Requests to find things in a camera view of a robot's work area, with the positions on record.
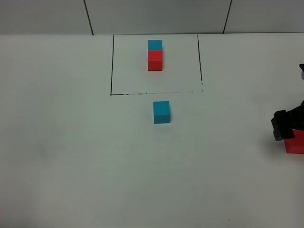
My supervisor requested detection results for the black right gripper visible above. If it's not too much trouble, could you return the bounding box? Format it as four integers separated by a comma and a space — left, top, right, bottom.
271, 101, 304, 141

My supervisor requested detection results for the red template cube block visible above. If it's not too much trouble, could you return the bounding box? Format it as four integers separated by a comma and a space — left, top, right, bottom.
148, 50, 163, 71

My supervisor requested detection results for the blue template cube block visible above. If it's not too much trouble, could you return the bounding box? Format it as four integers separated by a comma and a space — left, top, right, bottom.
148, 40, 162, 50

